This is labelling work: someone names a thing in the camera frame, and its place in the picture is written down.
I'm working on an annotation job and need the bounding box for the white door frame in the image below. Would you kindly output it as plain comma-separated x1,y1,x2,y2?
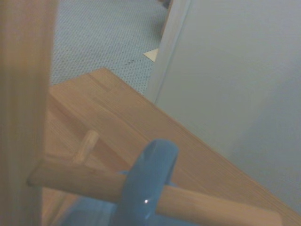
147,0,191,104

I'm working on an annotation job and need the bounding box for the small paper scrap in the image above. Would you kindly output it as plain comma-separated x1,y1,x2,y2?
143,48,159,62

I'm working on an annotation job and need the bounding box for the blue enamel mug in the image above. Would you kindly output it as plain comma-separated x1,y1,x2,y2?
54,138,179,226

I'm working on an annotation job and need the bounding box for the wooden mug tree black base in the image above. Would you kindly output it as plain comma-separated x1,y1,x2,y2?
0,0,283,226

